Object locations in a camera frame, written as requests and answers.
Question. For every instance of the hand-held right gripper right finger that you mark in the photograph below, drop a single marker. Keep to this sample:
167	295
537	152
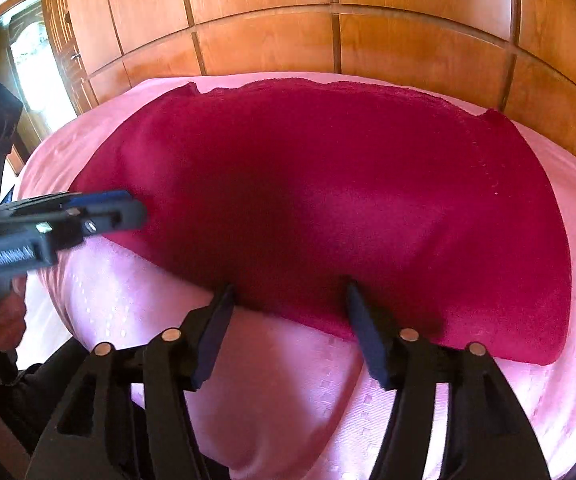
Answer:
368	335

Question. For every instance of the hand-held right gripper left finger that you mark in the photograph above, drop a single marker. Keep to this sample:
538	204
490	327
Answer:
214	330

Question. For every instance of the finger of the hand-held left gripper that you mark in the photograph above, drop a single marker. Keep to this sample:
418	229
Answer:
99	199
118	217

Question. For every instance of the dark red garment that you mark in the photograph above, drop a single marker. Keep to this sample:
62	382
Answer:
328	195

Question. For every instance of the pink bed sheet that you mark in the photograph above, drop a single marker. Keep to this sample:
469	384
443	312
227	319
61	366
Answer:
278	400

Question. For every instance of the person's dark clothing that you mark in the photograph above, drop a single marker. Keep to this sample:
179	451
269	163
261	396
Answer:
13	425

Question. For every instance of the wooden wardrobe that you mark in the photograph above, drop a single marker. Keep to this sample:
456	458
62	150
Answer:
368	20

